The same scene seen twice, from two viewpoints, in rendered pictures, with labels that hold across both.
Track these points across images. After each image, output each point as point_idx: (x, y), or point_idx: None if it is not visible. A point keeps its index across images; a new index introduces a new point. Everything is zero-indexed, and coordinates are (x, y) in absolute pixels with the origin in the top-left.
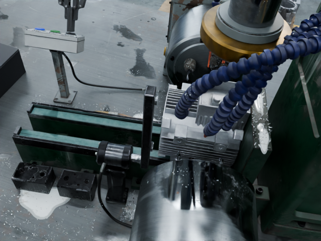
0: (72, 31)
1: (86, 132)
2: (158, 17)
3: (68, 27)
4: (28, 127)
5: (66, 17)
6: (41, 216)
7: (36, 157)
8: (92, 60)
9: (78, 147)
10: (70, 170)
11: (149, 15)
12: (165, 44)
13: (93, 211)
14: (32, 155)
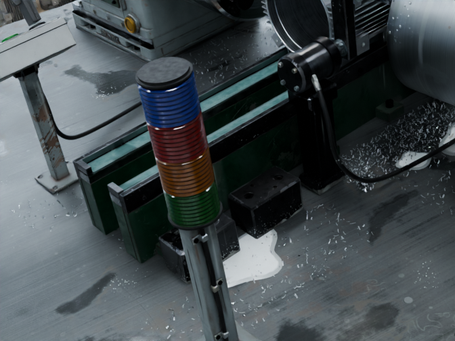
0: (39, 20)
1: None
2: (27, 29)
3: (31, 13)
4: (75, 239)
5: (18, 1)
6: (273, 269)
7: (163, 226)
8: (19, 125)
9: (227, 137)
10: (240, 187)
11: (7, 36)
12: (93, 42)
13: (323, 212)
14: (158, 224)
